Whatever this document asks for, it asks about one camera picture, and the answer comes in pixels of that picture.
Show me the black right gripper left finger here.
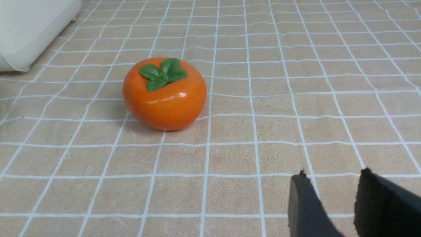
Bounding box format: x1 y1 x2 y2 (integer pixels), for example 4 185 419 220
288 170 344 237

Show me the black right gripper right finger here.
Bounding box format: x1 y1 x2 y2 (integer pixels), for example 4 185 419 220
354 168 421 237

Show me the white two-slot toaster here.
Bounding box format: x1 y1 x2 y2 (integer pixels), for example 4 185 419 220
0 0 82 73

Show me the beige checked tablecloth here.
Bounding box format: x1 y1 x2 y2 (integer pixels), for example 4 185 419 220
1 0 420 237

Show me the orange toy persimmon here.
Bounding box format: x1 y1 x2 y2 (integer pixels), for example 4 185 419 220
122 57 207 131

